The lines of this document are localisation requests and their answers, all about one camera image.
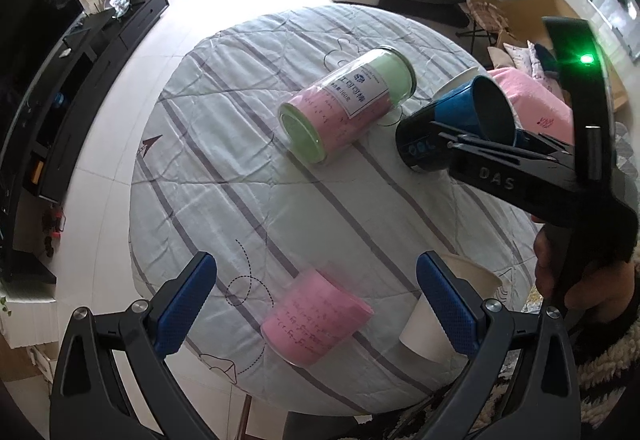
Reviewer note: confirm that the blue and black cup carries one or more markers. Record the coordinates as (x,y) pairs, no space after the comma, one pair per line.
(478,106)

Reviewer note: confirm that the small folding stool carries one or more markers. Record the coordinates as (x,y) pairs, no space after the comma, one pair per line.
(487,20)

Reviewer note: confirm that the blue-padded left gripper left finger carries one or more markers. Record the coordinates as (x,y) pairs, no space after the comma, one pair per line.
(89,400)

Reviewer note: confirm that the pink and green clear canister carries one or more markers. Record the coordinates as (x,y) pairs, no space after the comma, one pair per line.
(336,110)

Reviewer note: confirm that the pink towel cushion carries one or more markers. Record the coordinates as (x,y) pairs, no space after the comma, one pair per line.
(539,110)

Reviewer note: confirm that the person's right hand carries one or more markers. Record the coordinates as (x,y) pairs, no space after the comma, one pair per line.
(607,291)

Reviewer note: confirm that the glass globe ornament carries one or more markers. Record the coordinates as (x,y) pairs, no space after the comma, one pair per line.
(119,7)

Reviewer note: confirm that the white paper cup near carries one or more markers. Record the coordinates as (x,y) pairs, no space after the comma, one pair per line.
(423,334)

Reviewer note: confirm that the striped light grey tablecloth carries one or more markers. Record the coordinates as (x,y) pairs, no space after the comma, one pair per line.
(214,173)

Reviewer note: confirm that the black TV cabinet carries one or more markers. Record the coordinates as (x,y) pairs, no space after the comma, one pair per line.
(41,149)

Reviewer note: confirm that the white wall board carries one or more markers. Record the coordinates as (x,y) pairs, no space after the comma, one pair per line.
(622,18)

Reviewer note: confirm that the brown chair near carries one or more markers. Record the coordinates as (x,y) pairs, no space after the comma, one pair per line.
(619,93)

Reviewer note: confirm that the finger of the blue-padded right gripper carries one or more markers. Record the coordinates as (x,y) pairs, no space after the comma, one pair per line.
(542,398)

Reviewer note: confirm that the clear cup with pink paper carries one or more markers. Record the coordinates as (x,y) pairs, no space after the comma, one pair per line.
(314,316)

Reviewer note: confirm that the black television screen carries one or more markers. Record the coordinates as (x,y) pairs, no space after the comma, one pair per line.
(29,31)

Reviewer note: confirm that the cream paper cup far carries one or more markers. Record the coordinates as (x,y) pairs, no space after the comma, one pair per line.
(464,77)

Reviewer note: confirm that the patterned sofa blanket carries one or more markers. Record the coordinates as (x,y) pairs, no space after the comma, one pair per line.
(626,174)

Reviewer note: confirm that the brown chair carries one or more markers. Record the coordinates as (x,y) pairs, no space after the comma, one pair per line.
(619,93)
(525,20)

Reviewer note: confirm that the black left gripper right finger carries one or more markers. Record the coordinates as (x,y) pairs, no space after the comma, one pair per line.
(475,134)

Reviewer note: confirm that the brown chair far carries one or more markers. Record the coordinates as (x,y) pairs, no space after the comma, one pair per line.
(525,20)

